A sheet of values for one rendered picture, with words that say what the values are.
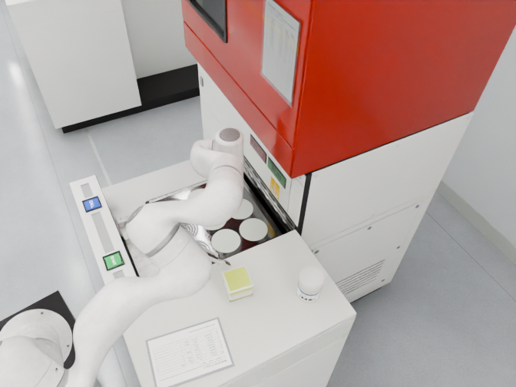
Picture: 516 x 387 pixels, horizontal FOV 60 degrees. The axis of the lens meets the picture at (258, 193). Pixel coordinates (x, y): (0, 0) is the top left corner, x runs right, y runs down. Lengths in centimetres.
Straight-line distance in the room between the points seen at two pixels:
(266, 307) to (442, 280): 158
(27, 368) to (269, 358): 60
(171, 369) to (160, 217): 48
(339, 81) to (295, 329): 69
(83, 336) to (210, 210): 36
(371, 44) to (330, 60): 12
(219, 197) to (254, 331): 48
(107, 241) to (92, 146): 189
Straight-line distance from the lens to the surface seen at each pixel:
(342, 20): 106
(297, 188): 139
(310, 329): 133
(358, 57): 115
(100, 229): 157
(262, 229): 158
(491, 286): 286
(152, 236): 96
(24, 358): 103
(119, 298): 99
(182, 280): 99
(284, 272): 141
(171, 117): 349
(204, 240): 155
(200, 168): 126
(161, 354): 130
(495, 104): 272
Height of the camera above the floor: 216
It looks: 48 degrees down
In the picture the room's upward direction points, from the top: 3 degrees clockwise
